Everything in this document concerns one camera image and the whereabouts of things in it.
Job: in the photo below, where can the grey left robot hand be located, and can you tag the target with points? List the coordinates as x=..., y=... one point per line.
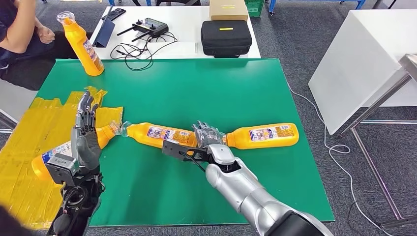
x=86, y=146

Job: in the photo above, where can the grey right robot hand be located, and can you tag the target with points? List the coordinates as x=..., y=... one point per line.
x=208, y=135

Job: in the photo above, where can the person's left hand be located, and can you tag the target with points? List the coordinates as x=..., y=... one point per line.
x=46, y=34

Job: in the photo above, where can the orange detergent bottle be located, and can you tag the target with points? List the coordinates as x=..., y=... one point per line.
x=241, y=140
x=40, y=167
x=140, y=135
x=84, y=49

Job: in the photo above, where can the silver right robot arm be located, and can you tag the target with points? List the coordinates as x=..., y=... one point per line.
x=247, y=195

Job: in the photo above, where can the person's right forearm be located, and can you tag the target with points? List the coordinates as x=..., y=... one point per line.
x=21, y=22

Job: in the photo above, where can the person's left forearm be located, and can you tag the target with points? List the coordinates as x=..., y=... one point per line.
x=38, y=22

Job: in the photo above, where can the green table mat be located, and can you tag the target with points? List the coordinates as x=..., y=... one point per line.
x=211, y=97

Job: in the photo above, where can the person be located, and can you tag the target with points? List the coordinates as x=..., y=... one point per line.
x=19, y=76

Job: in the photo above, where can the yellow tape patch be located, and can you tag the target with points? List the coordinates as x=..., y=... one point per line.
x=32, y=130

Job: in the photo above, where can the dark blue tablet cover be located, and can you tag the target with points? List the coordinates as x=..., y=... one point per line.
x=104, y=34

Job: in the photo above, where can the black phone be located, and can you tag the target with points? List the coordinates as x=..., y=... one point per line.
x=114, y=14

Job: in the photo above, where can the grey side table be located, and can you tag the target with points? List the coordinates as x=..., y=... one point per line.
x=13, y=97

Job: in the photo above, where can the black carrying case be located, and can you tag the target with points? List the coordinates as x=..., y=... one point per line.
x=224, y=42

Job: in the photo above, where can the black remote controller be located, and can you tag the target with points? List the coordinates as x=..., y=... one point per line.
x=151, y=27

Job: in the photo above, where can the black robot body part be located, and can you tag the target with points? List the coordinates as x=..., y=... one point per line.
x=9, y=224

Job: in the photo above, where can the cardboard box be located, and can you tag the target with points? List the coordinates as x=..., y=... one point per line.
x=228, y=9

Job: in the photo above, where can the green plastic crate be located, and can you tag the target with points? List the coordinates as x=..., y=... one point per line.
x=254, y=8

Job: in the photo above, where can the white side table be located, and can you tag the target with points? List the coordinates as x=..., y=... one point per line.
x=358, y=65

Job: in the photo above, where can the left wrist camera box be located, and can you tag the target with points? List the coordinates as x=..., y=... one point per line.
x=62, y=169

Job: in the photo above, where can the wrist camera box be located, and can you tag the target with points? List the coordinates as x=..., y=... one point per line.
x=62, y=169
x=176, y=150

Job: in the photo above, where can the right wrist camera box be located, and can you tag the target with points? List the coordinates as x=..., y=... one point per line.
x=176, y=150

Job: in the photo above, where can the blue metal frame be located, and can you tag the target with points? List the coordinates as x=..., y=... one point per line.
x=111, y=2
x=272, y=6

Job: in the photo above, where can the silver metal frame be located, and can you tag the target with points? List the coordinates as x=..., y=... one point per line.
x=374, y=105

